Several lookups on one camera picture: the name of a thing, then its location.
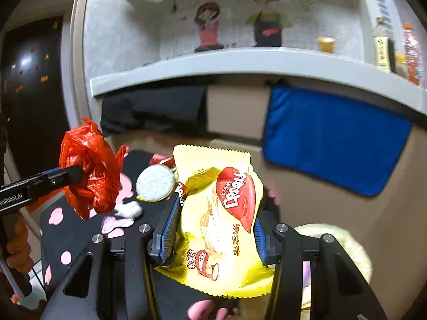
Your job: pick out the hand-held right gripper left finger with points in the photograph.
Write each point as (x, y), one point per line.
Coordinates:
(171, 220)

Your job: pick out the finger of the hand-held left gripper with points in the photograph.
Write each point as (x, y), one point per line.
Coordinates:
(71, 176)
(56, 172)

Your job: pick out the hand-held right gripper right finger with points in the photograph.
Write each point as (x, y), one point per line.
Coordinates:
(262, 240)

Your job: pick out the red plastic bag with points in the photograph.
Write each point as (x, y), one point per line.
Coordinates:
(90, 160)

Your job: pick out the yellow wafer packet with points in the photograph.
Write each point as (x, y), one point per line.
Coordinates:
(213, 213)

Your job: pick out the person's left hand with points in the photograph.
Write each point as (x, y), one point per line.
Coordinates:
(20, 250)

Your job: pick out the white crumpled tissue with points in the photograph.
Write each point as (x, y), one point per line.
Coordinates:
(128, 209)

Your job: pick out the black blanket with pink print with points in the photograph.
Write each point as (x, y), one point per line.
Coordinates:
(83, 240)

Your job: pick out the black door with stickers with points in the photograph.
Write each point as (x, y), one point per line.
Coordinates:
(30, 90)

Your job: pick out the black hanging cloth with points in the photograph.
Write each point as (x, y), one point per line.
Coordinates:
(150, 110)

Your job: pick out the wooden kitchen cabinet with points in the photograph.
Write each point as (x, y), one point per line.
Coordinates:
(383, 240)

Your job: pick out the blue towel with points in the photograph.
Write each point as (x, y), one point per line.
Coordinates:
(333, 140)

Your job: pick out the grey stone counter ledge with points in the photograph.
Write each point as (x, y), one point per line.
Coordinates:
(233, 63)

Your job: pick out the yellow cup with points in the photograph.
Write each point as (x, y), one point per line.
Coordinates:
(326, 45)

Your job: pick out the small orange lid jar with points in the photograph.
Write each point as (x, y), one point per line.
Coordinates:
(400, 62)

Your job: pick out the dark soy sauce bottle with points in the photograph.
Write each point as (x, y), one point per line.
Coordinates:
(383, 50)

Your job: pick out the orange cap plastic bottle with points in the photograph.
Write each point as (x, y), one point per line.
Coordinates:
(412, 56)

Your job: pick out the white vented panel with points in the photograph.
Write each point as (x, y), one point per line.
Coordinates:
(383, 6)

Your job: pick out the cartoon wall sticker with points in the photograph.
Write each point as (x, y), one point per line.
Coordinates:
(267, 20)

